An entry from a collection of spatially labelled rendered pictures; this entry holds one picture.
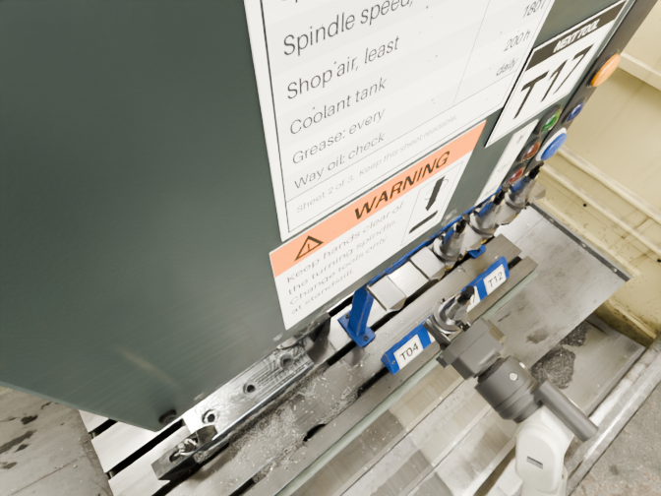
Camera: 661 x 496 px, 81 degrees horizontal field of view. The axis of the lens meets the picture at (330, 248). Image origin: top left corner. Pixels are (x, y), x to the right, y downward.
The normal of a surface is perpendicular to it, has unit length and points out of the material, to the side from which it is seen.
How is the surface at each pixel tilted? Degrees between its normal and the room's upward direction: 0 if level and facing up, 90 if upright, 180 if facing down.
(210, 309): 90
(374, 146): 90
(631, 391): 0
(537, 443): 66
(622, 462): 0
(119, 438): 0
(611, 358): 17
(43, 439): 24
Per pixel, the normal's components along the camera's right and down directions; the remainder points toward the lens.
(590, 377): -0.16, -0.69
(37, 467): 0.35, -0.68
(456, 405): 0.14, -0.58
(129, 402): 0.61, 0.68
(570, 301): -0.30, -0.26
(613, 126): -0.79, 0.51
